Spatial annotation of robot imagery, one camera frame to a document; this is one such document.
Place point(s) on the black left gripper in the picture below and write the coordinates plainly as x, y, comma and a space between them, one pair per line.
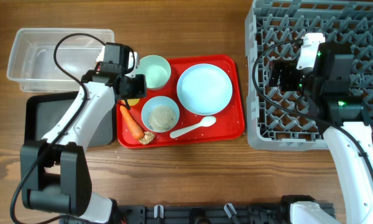
141, 91

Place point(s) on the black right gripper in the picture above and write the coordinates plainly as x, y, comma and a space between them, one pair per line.
280, 76

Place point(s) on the yellow plastic cup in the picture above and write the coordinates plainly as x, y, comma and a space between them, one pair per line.
130, 102

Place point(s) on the pale green bowl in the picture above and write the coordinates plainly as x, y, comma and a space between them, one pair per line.
157, 71

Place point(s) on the light blue rice bowl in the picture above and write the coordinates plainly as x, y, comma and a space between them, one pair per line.
160, 114

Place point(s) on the light blue plate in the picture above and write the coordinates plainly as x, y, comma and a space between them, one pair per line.
204, 89

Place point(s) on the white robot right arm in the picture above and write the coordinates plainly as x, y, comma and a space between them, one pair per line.
321, 75

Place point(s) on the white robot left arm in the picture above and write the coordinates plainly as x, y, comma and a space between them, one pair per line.
54, 172

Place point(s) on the grey-blue dishwasher rack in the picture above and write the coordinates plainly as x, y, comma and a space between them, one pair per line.
277, 102

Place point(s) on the black waste tray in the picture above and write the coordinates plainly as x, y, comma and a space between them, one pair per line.
43, 112

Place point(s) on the orange carrot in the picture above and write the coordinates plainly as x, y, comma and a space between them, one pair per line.
136, 131

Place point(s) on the beige food scrap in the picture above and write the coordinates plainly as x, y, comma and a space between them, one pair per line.
147, 138

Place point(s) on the red plastic tray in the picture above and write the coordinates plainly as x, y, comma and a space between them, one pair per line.
229, 122

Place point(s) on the clear plastic bin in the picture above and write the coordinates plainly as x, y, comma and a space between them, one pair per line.
31, 61

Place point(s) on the white plastic spoon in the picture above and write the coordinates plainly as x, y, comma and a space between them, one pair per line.
207, 121

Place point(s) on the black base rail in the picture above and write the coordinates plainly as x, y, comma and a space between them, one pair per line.
268, 213

